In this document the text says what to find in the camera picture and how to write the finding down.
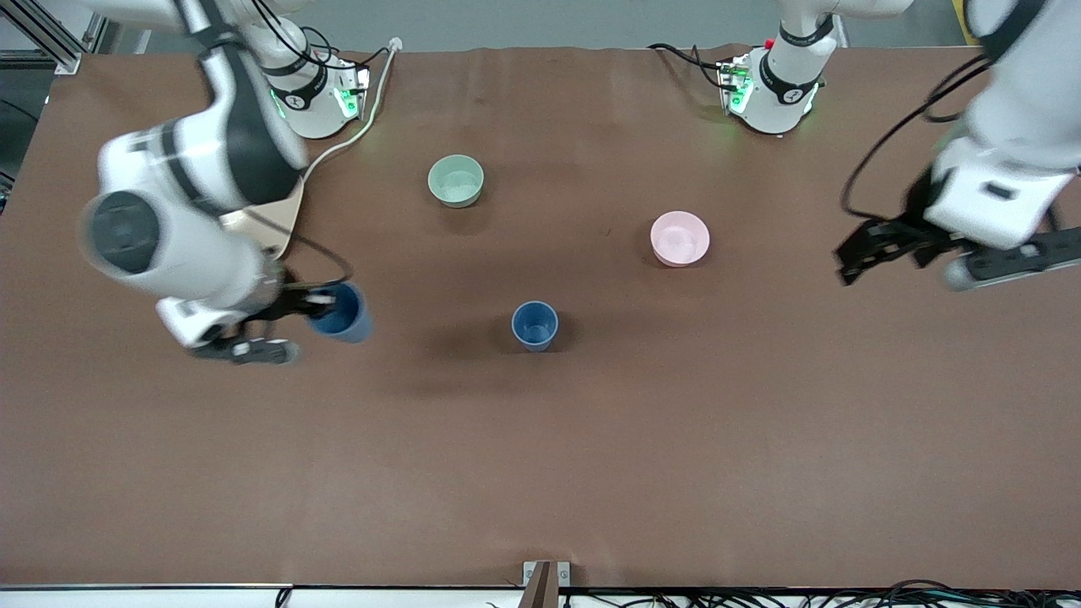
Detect black cable bundle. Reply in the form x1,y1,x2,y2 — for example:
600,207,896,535
562,579,1081,608

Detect green bowl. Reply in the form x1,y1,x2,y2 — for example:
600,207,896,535
427,155,486,209

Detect cream toaster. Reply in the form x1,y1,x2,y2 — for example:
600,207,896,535
220,176,306,259

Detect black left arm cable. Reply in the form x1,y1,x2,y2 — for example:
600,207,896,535
839,51,999,223

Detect white toaster power cable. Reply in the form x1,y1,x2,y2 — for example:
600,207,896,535
301,38,403,182

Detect blue plastic cup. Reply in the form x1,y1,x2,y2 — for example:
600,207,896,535
511,301,559,352
306,282,373,344

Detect metal table bracket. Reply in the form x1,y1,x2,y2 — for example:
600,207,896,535
522,561,571,608

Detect black right base cables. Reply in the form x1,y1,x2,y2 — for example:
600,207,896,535
250,0,389,67

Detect pink bowl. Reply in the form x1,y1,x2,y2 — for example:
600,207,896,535
650,211,711,268

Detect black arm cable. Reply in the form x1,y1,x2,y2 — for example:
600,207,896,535
226,206,353,293
839,51,999,223

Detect aluminium frame profile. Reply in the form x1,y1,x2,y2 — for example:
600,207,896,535
0,0,128,75

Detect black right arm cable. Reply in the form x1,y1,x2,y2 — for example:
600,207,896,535
226,206,353,293

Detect black left base cable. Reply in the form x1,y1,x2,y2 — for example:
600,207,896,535
649,42,729,90

